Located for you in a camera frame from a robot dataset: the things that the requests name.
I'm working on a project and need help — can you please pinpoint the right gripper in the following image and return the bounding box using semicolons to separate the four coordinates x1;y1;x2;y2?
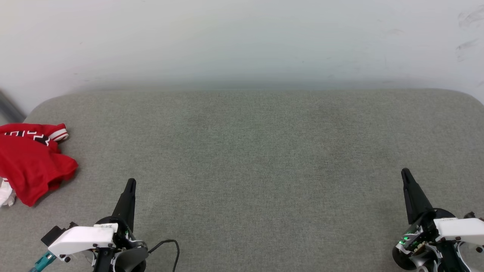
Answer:
396;168;456;247

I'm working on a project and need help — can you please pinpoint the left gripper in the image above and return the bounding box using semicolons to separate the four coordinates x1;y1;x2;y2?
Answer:
95;178;149;253

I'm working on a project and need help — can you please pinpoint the red white short-sleeve shirt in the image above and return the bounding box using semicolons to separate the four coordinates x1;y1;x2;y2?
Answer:
0;123;79;207

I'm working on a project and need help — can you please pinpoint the thin black cable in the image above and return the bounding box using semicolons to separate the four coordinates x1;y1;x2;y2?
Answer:
148;240;180;272

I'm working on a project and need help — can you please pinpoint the teal cable connector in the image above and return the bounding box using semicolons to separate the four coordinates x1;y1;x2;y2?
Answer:
29;251;57;272

